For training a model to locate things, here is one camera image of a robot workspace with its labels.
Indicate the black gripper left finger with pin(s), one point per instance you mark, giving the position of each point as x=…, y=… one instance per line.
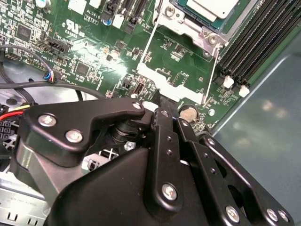
x=70, y=113

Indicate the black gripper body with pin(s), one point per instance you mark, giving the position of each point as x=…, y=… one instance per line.
x=105, y=195

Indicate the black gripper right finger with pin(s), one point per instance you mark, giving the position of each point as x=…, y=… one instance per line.
x=207, y=164

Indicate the metal socket cover frame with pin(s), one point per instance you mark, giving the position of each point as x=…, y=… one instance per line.
x=181, y=93

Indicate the silver CPU chip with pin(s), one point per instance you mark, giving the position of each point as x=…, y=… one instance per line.
x=211, y=7

